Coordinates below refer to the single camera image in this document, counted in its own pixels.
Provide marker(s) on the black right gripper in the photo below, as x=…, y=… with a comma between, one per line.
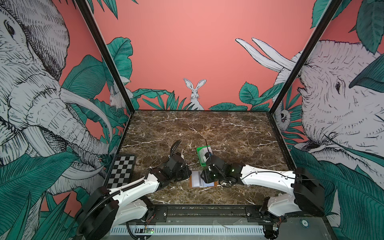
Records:
x=206, y=174

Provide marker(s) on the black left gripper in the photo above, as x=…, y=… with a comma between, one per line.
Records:
x=187, y=172

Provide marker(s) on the brown leather card holder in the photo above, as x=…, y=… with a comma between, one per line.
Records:
x=197, y=182

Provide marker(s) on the green plastic tray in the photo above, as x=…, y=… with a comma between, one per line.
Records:
x=202, y=162

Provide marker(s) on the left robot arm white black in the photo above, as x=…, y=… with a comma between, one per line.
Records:
x=107, y=208

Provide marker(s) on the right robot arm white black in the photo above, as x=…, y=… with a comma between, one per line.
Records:
x=302, y=191

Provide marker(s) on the stack of credit cards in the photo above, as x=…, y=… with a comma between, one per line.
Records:
x=205, y=153

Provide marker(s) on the black white checkerboard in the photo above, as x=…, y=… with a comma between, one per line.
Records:
x=120, y=172

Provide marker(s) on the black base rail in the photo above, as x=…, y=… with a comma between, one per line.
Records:
x=251, y=213

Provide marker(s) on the white slotted cable duct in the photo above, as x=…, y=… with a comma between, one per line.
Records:
x=178, y=230

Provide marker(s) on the left black frame post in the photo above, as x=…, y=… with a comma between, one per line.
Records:
x=98, y=38

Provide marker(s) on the black frame post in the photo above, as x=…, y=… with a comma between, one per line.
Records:
x=324, y=21
x=98, y=38

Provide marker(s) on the right black frame post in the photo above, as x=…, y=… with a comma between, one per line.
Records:
x=324, y=21

